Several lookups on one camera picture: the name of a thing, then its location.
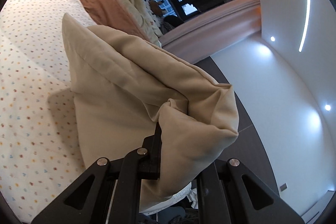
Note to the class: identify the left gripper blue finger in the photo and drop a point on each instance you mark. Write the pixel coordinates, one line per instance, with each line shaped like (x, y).
(152, 159)

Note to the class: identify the beige zip jacket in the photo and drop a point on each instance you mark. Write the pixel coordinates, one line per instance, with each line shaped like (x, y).
(124, 87)

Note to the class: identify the floral dotted white bedsheet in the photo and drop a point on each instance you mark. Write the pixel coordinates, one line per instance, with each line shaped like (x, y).
(40, 154)

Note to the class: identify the pink curtain right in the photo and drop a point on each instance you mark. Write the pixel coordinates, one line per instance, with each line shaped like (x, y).
(214, 30)

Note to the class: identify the plush toy on sill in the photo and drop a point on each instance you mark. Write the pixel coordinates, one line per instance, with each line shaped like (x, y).
(155, 7)

